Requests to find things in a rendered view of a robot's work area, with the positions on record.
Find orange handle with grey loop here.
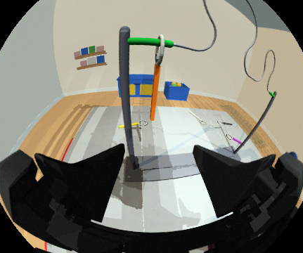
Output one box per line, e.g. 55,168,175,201
150,34,165,121

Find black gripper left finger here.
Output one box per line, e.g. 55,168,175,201
34,143,125,223

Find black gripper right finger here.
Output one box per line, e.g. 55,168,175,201
193,144,276,219

